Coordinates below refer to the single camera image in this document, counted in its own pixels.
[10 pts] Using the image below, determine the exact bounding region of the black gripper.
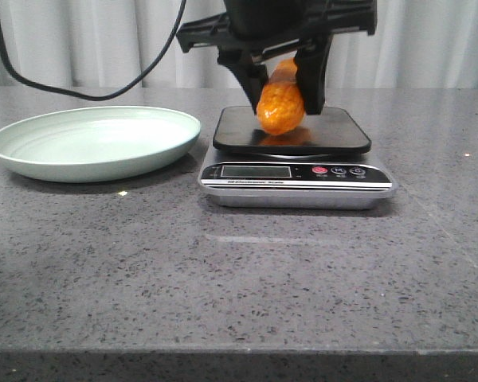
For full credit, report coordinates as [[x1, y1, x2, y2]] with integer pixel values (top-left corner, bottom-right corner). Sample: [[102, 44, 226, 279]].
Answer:
[[177, 1, 377, 115]]

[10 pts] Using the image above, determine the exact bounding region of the orange corn cob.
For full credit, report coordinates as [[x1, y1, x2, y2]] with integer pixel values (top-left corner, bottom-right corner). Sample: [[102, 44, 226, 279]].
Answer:
[[256, 58, 305, 135]]

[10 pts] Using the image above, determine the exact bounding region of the black silver kitchen scale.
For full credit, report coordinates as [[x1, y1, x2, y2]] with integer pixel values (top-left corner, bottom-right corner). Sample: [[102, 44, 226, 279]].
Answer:
[[198, 106, 398, 209]]

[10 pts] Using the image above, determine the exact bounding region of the white pleated curtain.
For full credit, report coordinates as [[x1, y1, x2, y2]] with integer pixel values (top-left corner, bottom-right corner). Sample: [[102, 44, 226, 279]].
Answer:
[[0, 1, 478, 91]]

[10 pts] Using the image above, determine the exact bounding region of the pale green round plate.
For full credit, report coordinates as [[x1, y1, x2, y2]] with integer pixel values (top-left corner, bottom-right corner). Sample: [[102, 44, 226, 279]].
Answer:
[[0, 106, 201, 183]]

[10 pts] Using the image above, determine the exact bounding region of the black cable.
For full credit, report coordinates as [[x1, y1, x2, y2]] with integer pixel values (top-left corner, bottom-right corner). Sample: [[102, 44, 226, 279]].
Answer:
[[0, 0, 188, 101]]

